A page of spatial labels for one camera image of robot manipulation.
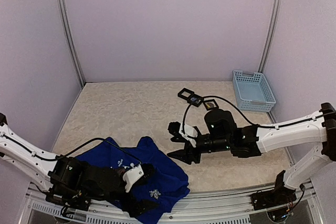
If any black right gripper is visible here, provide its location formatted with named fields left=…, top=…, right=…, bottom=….
left=167, top=133, right=232, bottom=165

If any blue printed t-shirt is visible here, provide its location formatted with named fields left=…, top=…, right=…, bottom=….
left=76, top=136, right=190, bottom=223

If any sunset painting round brooch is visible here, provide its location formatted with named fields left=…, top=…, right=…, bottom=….
left=205, top=102, right=215, bottom=108

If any white snowflake brooch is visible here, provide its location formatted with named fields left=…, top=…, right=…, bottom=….
left=149, top=189, right=161, bottom=200

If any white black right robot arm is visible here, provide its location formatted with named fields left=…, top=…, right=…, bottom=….
left=168, top=103, right=335, bottom=205

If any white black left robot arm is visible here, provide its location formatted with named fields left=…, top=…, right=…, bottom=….
left=1, top=114, right=159, bottom=218

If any light blue plastic basket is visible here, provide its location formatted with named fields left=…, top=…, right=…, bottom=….
left=232, top=70, right=276, bottom=113

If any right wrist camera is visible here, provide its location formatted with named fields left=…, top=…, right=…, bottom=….
left=168, top=122, right=199, bottom=147

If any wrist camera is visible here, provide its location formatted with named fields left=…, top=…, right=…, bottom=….
left=122, top=164, right=155, bottom=193
left=168, top=122, right=199, bottom=147

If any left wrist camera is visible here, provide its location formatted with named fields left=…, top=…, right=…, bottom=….
left=122, top=164, right=155, bottom=193

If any black square frame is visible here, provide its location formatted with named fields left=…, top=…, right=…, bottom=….
left=187, top=94, right=204, bottom=108
left=203, top=99, right=219, bottom=111
left=177, top=88, right=195, bottom=102

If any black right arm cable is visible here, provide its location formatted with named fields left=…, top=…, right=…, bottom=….
left=182, top=95, right=334, bottom=135

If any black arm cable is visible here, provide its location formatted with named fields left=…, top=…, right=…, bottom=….
left=0, top=132, right=142, bottom=168
left=182, top=95, right=334, bottom=135

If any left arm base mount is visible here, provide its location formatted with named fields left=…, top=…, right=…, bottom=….
left=45, top=191, right=91, bottom=211

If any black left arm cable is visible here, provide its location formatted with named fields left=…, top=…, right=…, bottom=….
left=0, top=132, right=142, bottom=168

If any aluminium front rail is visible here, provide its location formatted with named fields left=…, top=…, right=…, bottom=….
left=18, top=181, right=325, bottom=223

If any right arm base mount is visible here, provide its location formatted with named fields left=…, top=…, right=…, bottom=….
left=250, top=180, right=297, bottom=210

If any aluminium corner post right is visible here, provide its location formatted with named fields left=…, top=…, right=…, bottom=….
left=258, top=0, right=281, bottom=73

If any aluminium corner post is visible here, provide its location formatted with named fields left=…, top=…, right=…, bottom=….
left=258, top=0, right=281, bottom=73
left=57, top=0, right=86, bottom=89

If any aluminium corner post left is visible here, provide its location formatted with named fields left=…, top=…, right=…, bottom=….
left=57, top=0, right=86, bottom=89

